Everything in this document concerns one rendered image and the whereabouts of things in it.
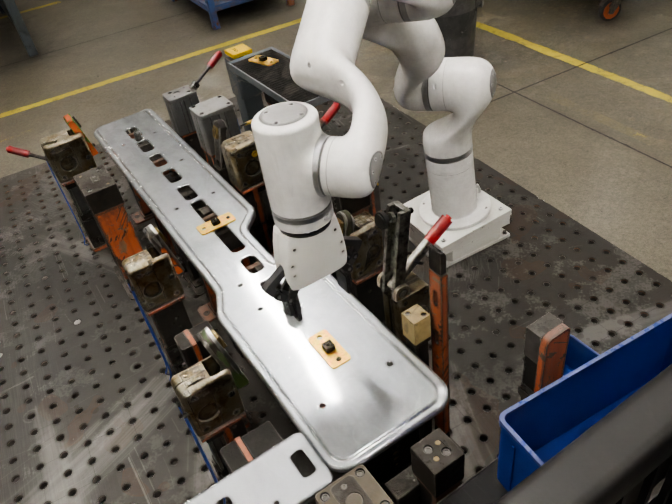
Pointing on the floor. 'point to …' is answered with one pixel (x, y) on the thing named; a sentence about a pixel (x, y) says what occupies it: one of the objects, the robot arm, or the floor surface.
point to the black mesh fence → (611, 456)
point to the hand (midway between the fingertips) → (320, 297)
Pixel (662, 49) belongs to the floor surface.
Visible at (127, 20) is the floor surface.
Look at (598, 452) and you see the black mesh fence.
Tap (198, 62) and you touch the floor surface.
